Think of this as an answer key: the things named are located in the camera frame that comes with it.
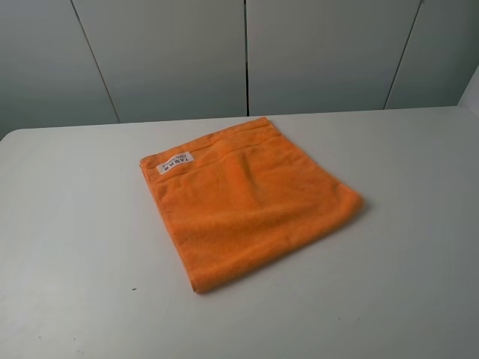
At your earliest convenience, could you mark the orange microfiber towel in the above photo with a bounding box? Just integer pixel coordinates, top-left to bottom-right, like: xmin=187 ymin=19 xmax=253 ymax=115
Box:
xmin=139 ymin=117 xmax=363 ymax=293

